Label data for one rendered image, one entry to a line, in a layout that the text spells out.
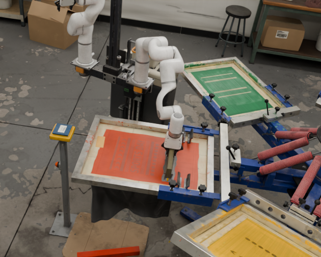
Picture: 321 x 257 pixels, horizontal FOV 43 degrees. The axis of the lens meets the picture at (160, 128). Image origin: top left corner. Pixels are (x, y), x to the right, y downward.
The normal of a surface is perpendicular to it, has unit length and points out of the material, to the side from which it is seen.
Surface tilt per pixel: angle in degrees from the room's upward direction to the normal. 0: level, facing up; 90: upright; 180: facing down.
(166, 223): 0
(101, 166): 0
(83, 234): 0
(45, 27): 90
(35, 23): 90
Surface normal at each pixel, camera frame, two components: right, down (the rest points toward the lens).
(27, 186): 0.11, -0.77
